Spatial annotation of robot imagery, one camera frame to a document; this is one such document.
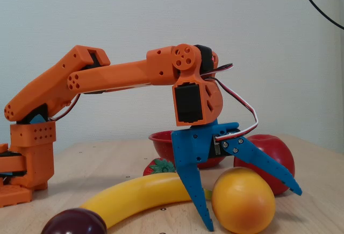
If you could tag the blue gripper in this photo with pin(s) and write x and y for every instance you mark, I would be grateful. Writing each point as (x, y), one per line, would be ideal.
(197, 145)

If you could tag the yellow orange toy peach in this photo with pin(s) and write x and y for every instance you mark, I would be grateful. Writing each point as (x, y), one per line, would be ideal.
(242, 201)

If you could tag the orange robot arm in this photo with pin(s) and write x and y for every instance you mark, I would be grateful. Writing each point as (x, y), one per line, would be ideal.
(121, 72)

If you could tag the red speckled enamel bowl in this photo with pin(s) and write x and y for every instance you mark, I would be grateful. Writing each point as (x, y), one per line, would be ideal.
(161, 145)

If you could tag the red toy apple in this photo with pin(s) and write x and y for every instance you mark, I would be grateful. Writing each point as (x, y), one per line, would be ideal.
(276, 153)

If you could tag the red toy strawberry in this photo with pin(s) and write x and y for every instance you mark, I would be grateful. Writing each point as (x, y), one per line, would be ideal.
(158, 166)

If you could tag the yellow toy banana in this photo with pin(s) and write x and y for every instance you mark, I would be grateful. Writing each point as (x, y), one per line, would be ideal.
(139, 193)

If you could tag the dark purple toy plum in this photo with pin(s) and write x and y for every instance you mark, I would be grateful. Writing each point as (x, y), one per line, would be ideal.
(75, 223)

